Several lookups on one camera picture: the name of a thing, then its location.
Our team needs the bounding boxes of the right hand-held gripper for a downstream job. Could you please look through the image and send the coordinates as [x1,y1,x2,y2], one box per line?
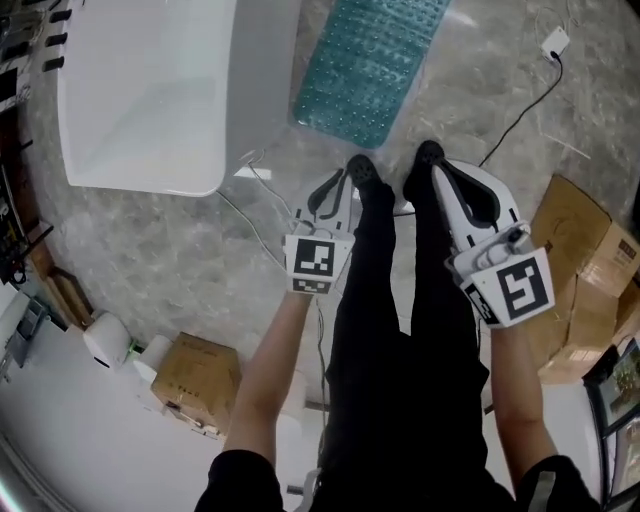
[431,159,556,329]

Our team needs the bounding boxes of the marble pattern basin block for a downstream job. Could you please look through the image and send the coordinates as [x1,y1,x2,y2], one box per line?
[0,64,34,109]

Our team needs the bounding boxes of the brown wooden board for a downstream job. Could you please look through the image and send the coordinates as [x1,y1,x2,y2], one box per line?
[47,267,94,329]

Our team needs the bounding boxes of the black power cable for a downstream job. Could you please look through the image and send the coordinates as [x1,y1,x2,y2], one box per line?
[477,49,564,169]

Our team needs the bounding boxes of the person's black t-shirt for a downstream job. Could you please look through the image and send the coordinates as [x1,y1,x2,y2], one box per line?
[194,449,601,512]

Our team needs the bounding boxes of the black metal rack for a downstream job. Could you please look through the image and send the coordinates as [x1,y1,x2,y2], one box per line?
[0,109,54,286]

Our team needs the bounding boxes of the plain cardboard box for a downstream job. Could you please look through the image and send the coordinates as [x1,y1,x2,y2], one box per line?
[612,279,640,346]

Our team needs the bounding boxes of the thin white adapter cable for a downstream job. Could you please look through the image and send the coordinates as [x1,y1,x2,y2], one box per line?
[533,0,581,51]

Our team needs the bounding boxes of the person's black trousers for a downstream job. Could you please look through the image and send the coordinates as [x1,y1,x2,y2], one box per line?
[309,182,516,512]

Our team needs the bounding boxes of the thin grey cable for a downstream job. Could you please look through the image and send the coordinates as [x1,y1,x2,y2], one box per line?
[215,149,301,274]

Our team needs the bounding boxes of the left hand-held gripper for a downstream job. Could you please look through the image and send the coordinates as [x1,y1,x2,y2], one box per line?
[283,168,359,297]

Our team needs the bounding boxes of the white power adapter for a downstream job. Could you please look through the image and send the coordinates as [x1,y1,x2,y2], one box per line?
[540,27,571,64]

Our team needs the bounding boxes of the person's left black shoe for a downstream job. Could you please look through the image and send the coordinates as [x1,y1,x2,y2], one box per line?
[346,153,381,189]

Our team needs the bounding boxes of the person's right black shoe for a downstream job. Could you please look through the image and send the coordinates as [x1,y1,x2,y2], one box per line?
[412,139,446,172]

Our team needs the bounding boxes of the small cardboard box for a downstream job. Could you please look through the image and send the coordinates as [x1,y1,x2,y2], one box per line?
[149,332,244,441]

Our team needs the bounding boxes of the person's right forearm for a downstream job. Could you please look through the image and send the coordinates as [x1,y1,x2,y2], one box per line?
[487,319,559,496]

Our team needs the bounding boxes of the white rounded dispenser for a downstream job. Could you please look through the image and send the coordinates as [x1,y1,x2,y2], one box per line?
[82,312,134,372]

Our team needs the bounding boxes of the white rectangular bathtub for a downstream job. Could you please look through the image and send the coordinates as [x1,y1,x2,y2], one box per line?
[56,0,301,197]

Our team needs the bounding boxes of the white glossy platform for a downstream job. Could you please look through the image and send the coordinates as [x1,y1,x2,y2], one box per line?
[0,319,321,512]

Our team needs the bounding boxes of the person's black shoe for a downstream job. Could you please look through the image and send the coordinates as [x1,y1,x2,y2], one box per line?
[412,139,446,172]
[346,153,381,189]

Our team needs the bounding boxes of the grey metal fixture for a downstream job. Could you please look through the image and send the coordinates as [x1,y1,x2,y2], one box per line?
[0,294,44,381]

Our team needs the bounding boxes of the teal rubber bath mat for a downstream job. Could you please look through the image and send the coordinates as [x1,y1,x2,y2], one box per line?
[291,0,454,149]

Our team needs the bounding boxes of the large torn cardboard box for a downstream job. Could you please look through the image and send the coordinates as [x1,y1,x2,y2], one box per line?
[529,173,640,386]

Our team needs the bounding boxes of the right grey shoulder strap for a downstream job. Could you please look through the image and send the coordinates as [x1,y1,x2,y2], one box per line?
[529,469,557,512]

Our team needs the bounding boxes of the black framed display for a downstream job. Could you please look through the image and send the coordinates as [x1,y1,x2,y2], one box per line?
[584,339,640,506]

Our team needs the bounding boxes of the person's left forearm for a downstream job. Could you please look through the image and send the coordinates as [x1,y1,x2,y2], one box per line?
[222,289,316,466]

